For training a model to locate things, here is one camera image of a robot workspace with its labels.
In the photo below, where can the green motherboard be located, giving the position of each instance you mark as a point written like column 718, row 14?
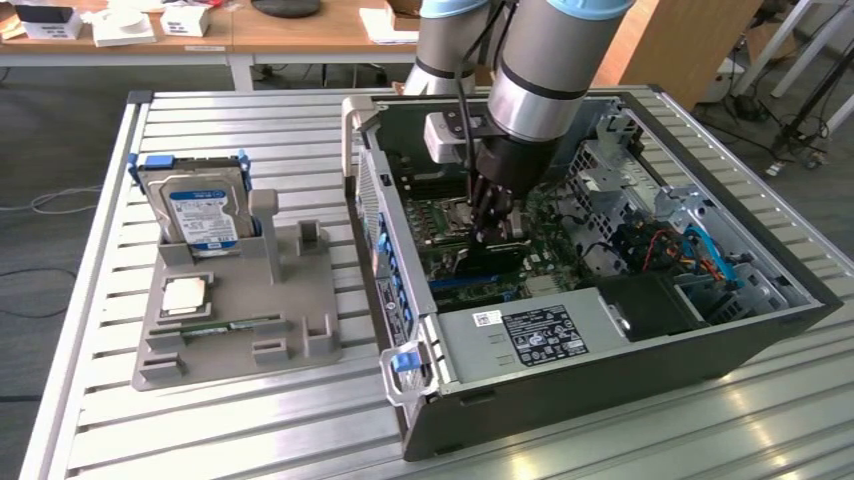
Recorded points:
column 547, row 260

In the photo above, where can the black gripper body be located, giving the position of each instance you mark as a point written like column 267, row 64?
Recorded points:
column 514, row 162

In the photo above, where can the blue case latch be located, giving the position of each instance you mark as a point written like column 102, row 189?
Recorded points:
column 403, row 362

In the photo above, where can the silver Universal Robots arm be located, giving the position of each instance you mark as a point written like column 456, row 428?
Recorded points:
column 554, row 55

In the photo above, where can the black round pad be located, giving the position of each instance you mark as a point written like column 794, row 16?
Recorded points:
column 287, row 7

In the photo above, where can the silver spare CPU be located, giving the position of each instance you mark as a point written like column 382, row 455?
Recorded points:
column 183, row 294

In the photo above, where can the grey power supply unit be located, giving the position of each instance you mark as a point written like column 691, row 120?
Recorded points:
column 481, row 345

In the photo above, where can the wooden cabinet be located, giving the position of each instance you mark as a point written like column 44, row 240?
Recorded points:
column 681, row 45

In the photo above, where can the CPU socket with silver CPU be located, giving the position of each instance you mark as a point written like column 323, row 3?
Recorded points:
column 456, row 212

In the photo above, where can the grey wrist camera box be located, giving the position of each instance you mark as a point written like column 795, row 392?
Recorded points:
column 443, row 140

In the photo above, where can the silver metal disk bay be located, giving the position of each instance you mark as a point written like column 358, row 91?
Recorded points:
column 603, row 185

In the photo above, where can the black tripod stand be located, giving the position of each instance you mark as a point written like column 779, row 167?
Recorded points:
column 810, row 115

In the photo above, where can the white labelled cardboard box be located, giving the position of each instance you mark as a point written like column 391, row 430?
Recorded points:
column 186, row 22

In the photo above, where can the open black PC case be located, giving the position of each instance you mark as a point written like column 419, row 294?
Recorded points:
column 601, row 390

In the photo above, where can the white box with black top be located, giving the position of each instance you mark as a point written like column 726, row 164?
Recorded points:
column 50, row 22

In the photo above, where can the grey plastic parts rack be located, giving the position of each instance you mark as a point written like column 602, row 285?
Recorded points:
column 247, row 295

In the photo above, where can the black Nvidia graphics card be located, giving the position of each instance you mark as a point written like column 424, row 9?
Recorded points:
column 487, row 257

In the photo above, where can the wooden desk with white frame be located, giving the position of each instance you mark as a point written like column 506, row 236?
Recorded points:
column 100, row 50
column 300, row 35

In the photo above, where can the white paper stack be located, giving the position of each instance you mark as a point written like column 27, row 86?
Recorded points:
column 387, row 27

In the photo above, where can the white table frame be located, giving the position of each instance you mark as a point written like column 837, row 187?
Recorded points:
column 801, row 50

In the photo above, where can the white round device on box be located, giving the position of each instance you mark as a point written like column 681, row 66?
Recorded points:
column 123, row 27

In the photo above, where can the blue expansion slot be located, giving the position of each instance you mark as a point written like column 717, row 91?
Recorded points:
column 460, row 282

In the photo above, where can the hard disk in blue caddy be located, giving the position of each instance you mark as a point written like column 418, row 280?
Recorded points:
column 200, row 210

